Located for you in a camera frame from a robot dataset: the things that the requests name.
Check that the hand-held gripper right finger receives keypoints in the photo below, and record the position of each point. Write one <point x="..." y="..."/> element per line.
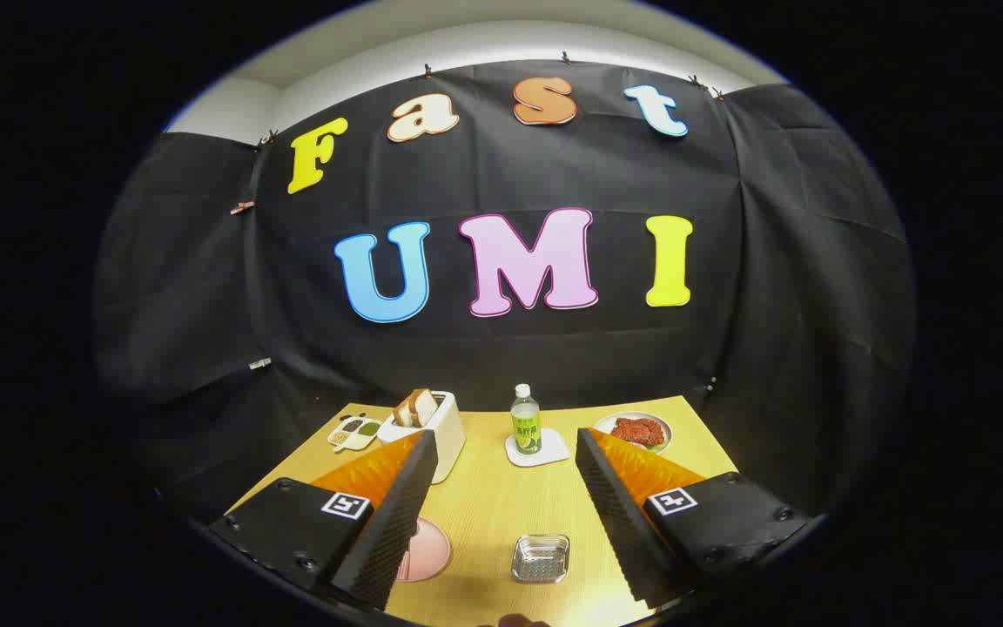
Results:
<point x="619" y="514"/>

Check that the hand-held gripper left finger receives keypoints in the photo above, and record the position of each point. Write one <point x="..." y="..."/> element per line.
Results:
<point x="397" y="531"/>

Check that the pink round plate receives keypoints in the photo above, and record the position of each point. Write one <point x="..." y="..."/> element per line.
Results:
<point x="428" y="549"/>

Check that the brown meat piece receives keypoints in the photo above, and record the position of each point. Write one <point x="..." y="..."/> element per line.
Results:
<point x="638" y="431"/>

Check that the perforated metal tray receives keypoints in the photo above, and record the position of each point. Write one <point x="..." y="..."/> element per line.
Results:
<point x="541" y="559"/>

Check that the white oval food plate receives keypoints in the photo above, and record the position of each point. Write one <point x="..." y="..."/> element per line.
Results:
<point x="606" y="423"/>

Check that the white square coaster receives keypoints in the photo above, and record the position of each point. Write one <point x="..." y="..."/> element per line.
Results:
<point x="554" y="449"/>

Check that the white divided condiment dish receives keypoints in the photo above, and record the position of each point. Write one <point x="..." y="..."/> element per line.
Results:
<point x="353" y="433"/>

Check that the white toaster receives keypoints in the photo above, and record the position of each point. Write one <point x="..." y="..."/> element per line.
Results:
<point x="449" y="435"/>

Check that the bread slice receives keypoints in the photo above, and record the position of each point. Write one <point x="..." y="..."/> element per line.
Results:
<point x="403" y="411"/>
<point x="424" y="406"/>

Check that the green label drink bottle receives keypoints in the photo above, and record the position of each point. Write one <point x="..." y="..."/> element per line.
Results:
<point x="526" y="431"/>

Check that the pink clip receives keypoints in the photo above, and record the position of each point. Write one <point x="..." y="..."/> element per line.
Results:
<point x="242" y="207"/>

